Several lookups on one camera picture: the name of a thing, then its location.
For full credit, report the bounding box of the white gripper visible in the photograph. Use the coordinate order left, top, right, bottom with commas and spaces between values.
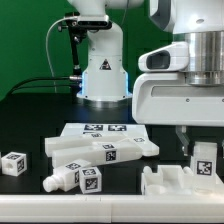
132, 72, 224, 156

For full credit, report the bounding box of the white chair seat part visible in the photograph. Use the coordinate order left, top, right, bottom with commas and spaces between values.
141, 165, 224, 196

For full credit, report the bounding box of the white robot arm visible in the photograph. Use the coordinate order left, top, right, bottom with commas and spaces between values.
67, 0, 224, 127

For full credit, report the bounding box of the white flat chair back panel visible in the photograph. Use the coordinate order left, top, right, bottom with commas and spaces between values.
61, 123, 147, 136

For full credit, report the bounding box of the white long side bar lower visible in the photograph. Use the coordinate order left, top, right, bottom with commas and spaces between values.
52, 137, 159, 168

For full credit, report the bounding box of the white long side bar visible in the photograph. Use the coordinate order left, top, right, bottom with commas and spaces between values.
45, 133, 125, 157
52, 137, 159, 168

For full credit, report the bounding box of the white cube nut with tag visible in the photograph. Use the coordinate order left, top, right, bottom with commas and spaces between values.
79, 167, 102, 194

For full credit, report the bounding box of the white long side bar upper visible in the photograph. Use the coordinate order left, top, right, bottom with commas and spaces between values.
45, 133, 125, 157

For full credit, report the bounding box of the white cube nut far left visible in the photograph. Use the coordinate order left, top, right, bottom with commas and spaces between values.
1, 152, 27, 176

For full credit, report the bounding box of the white L-shaped border fence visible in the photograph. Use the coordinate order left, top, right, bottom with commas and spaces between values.
0, 173, 224, 224

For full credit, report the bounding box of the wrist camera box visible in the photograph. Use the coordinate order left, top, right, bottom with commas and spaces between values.
138, 41, 189, 73

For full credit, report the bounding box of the black camera on stand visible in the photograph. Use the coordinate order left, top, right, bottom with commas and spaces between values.
58, 12, 112, 33

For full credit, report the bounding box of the grey cable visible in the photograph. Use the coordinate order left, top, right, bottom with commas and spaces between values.
45, 17, 73, 94

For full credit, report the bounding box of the black cable bundle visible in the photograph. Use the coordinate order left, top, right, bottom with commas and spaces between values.
4, 74, 84, 98

